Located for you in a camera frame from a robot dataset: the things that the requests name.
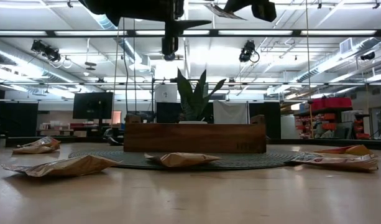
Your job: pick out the workbench with boxes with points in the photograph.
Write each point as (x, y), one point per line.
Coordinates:
(58, 126)

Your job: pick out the black ceiling device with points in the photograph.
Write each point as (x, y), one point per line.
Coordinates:
(368, 56)

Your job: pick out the red storage bins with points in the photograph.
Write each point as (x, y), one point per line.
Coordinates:
(333, 103)

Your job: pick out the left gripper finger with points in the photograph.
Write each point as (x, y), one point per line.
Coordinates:
(190, 24)

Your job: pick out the black partition panel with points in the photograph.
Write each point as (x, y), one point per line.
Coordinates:
(14, 119)
(272, 107)

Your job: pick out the wooden tea box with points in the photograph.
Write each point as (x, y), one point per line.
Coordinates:
(193, 138)

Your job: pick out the black monitor on stand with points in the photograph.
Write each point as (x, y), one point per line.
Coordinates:
(93, 105)

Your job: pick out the storage shelf with parts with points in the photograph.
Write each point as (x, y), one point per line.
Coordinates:
(328, 126)

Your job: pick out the white plant pot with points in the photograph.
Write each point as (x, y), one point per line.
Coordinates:
(193, 122)

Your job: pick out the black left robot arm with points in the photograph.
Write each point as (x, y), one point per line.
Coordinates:
(97, 6)

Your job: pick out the overhead rig light beam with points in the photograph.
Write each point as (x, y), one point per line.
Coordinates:
(213, 32)

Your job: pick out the black ceiling camera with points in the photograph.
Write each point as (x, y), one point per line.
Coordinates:
(246, 51)

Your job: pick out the white board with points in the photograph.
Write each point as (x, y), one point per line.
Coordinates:
(288, 127)

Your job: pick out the round grey woven mat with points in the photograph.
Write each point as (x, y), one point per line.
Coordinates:
(131, 160)

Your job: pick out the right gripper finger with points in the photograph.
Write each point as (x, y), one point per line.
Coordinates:
(240, 4)

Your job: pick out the tan tea packet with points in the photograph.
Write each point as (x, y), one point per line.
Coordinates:
(33, 150)
(45, 142)
(69, 166)
(182, 159)

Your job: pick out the orange tea packet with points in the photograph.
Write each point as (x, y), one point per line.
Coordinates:
(355, 150)
(222, 12)

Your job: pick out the green snake plant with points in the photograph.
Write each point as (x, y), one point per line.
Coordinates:
(194, 102)

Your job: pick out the black aluminium table frame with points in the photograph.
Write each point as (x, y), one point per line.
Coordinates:
(333, 143)

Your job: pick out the white box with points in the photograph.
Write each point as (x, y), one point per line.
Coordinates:
(166, 93)

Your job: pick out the round black overhead camera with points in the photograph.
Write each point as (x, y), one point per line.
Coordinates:
(169, 58)

